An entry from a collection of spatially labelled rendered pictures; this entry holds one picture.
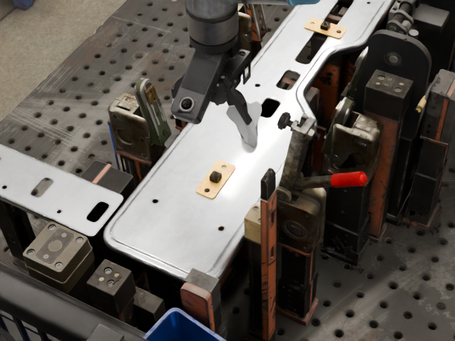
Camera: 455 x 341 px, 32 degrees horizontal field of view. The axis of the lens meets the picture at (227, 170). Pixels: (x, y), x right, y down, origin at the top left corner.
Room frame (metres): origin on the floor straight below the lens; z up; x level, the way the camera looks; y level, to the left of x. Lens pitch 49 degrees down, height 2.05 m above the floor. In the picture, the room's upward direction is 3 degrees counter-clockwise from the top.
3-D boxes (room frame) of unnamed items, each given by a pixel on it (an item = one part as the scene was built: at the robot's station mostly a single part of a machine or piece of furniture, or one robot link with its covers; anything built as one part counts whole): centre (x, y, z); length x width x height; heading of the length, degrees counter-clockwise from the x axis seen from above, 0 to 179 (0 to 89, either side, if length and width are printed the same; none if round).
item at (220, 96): (0.93, 0.01, 1.25); 0.09 x 0.08 x 0.12; 149
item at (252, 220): (0.77, -0.04, 0.88); 0.04 x 0.04 x 0.36; 59
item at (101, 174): (0.93, 0.22, 0.84); 0.11 x 0.10 x 0.28; 59
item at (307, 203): (0.81, -0.12, 0.88); 0.07 x 0.06 x 0.35; 59
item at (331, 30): (1.30, -0.22, 1.01); 0.08 x 0.04 x 0.01; 58
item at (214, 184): (0.90, 0.02, 1.01); 0.08 x 0.04 x 0.01; 148
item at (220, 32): (0.92, 0.01, 1.33); 0.08 x 0.08 x 0.05
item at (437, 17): (1.11, -0.34, 0.94); 0.18 x 0.13 x 0.49; 149
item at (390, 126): (0.99, -0.29, 0.91); 0.07 x 0.05 x 0.42; 59
